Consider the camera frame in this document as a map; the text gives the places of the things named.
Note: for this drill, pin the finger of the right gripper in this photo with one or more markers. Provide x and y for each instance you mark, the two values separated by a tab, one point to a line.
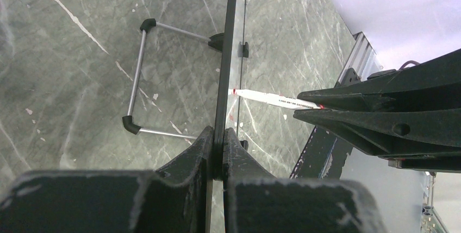
431	86
423	141

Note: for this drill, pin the black framed whiteboard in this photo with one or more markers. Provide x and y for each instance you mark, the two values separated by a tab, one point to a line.
225	62

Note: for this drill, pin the black base frame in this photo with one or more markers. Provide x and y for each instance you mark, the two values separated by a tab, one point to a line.
323	156

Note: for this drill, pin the white red marker pen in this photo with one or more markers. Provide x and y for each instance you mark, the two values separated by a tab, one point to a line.
275	100

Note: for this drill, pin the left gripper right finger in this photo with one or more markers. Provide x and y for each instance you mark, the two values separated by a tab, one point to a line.
257	201

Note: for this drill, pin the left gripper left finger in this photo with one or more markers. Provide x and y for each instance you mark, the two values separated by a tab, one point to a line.
72	201

